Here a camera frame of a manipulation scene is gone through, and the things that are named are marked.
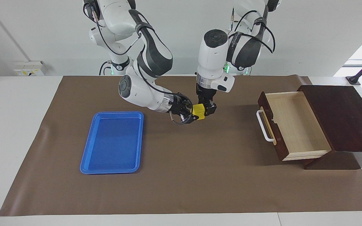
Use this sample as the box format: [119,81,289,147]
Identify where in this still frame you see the white wall socket box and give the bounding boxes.
[13,61,45,77]

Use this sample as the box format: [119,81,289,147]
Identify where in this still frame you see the black right base cable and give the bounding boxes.
[99,61,112,76]

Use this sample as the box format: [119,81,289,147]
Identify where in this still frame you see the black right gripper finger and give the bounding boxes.
[183,94,195,109]
[181,113,200,124]

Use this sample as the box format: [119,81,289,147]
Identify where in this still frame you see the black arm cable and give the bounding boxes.
[231,8,276,54]
[83,0,189,125]

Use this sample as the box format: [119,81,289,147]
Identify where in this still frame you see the blue plastic tray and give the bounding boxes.
[80,111,144,175]

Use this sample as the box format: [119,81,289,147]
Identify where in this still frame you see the wooden drawer with white handle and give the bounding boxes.
[256,91,332,162]

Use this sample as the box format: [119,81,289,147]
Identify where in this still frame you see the dark wooden cabinet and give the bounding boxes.
[297,85,362,170]

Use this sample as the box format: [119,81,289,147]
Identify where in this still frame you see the brown table mat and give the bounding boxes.
[0,75,362,217]

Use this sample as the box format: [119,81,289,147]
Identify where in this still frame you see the yellow cube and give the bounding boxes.
[192,104,206,121]

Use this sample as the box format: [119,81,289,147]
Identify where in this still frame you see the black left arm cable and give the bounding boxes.
[231,8,276,54]

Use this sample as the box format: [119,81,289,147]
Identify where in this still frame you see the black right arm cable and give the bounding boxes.
[83,0,189,125]

